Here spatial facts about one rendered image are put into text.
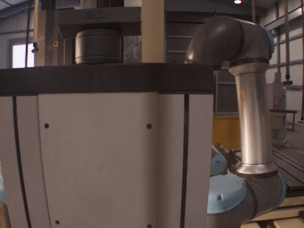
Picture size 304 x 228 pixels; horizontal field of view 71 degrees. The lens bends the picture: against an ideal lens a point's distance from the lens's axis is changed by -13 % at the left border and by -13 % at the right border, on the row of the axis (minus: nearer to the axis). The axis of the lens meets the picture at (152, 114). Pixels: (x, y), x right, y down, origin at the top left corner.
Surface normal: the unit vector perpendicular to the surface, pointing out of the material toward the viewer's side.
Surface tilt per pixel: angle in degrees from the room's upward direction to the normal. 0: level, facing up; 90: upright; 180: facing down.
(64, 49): 90
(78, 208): 90
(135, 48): 90
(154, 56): 90
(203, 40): 81
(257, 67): 125
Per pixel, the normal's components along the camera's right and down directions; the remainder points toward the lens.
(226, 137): -0.03, 0.11
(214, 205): -0.49, 0.05
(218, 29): -0.24, -0.18
